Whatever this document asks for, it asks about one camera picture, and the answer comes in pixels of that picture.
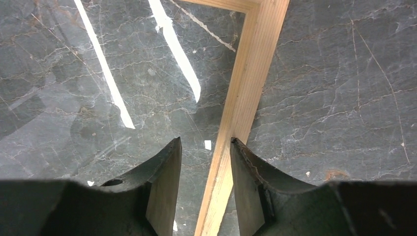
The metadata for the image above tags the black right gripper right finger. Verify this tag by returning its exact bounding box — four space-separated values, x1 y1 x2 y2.
230 138 417 236

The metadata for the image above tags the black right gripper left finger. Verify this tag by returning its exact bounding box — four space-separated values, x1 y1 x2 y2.
0 138 182 236

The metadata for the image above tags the clear acrylic frame pane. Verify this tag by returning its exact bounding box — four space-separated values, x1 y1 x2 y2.
0 0 245 236

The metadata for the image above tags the light wooden picture frame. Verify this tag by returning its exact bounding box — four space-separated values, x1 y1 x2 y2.
195 0 289 236

